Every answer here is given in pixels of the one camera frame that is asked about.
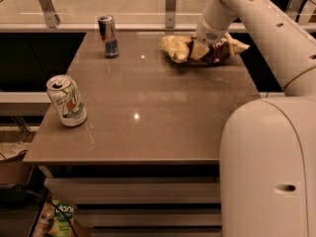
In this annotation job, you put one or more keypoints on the green snack bag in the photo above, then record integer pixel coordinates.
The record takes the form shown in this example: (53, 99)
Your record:
(63, 220)

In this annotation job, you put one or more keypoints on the right metal railing bracket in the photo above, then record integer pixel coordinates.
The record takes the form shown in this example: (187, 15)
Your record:
(292, 9)

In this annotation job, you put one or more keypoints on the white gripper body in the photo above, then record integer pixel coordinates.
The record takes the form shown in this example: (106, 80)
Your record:
(209, 32)

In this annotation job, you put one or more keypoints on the Red Bull can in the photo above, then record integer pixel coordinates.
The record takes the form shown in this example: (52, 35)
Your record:
(108, 35)

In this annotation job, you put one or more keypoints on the grey drawer cabinet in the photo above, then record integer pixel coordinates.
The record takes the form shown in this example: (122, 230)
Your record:
(146, 159)

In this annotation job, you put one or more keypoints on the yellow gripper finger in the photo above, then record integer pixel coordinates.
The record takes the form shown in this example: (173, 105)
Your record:
(199, 50)

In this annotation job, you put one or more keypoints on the brown bag on floor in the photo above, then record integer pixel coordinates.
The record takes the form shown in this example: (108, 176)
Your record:
(13, 171)

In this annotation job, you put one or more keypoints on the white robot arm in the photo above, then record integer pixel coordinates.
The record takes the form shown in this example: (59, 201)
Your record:
(268, 146)

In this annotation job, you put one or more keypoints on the plastic bottle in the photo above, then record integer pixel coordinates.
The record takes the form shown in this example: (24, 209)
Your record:
(44, 223)

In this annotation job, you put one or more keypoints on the metal railing bracket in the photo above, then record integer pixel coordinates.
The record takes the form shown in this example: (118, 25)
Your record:
(170, 13)
(50, 16)
(292, 9)

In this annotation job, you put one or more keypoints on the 7up can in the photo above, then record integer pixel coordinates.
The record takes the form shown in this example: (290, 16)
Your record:
(65, 97)

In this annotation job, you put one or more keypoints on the left metal railing bracket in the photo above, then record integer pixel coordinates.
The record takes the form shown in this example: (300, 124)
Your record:
(50, 16)

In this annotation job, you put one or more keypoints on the middle metal railing bracket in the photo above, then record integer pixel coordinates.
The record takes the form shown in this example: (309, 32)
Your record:
(170, 13)

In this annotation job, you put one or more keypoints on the brown chip bag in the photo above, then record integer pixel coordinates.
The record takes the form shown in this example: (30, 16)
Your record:
(179, 49)

